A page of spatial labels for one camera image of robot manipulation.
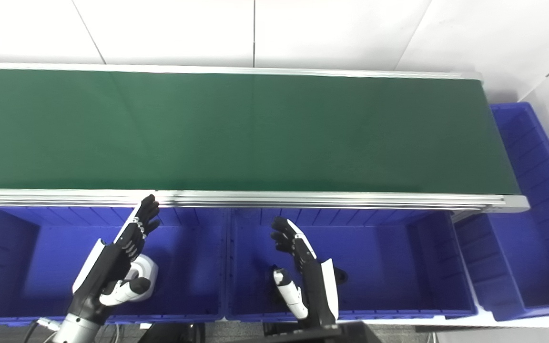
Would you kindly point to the white cylindrical part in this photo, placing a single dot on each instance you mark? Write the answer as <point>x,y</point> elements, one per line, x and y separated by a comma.
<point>147,269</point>

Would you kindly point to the green conveyor belt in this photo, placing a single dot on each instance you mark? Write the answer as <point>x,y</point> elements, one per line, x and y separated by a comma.
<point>236,133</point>
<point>303,200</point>

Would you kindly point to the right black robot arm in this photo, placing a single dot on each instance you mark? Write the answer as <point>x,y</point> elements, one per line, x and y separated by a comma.
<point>324,333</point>

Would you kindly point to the blue plastic bin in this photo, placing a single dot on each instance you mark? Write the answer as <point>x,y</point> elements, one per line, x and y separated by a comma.
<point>389,267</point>
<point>532,247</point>

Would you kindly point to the black flanged metal part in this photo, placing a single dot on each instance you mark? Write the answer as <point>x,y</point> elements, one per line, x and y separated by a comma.
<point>340,276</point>

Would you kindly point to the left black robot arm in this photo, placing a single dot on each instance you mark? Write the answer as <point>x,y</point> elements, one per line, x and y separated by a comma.
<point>76,329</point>

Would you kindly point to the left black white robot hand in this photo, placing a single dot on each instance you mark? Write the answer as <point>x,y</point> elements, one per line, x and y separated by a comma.
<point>103,276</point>

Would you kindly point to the blue bin with white part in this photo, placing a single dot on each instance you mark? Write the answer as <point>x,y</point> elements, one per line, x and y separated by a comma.
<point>188,267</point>

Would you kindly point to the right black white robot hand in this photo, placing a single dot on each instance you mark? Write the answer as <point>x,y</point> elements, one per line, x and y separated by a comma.
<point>320,290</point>

